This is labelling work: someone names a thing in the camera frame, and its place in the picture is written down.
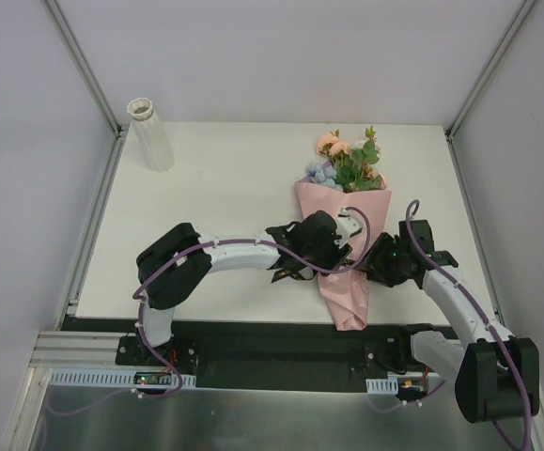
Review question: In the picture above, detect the black ribbon gold lettering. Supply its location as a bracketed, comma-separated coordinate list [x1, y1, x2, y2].
[271, 258, 361, 284]

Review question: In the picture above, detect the pink flower bouquet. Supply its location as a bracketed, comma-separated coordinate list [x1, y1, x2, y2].
[295, 125, 392, 332]

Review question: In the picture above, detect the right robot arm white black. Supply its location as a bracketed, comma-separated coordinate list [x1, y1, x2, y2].
[359, 220, 539, 423]

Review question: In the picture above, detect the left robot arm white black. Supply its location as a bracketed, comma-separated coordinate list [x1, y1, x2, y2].
[135, 209, 363, 365]

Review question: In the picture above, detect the white ribbed vase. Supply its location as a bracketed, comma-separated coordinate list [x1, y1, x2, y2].
[127, 98, 175, 173]

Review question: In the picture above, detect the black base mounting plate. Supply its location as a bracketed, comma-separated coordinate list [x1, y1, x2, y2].
[115, 320, 425, 393]

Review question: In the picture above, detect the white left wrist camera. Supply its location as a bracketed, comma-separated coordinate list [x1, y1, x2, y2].
[334, 208, 363, 248]

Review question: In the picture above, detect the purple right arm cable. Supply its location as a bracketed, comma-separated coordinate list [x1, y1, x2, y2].
[369, 199, 534, 451]

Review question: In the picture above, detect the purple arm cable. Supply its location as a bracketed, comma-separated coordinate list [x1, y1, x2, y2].
[369, 199, 534, 451]
[132, 205, 372, 400]

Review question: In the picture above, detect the small white cable duct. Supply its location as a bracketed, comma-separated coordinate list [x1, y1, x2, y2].
[365, 377, 399, 396]

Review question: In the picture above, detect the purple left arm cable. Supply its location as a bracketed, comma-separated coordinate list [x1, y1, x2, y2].
[132, 205, 372, 400]

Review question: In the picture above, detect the white slotted cable duct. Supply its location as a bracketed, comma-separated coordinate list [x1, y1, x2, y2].
[50, 368, 179, 389]

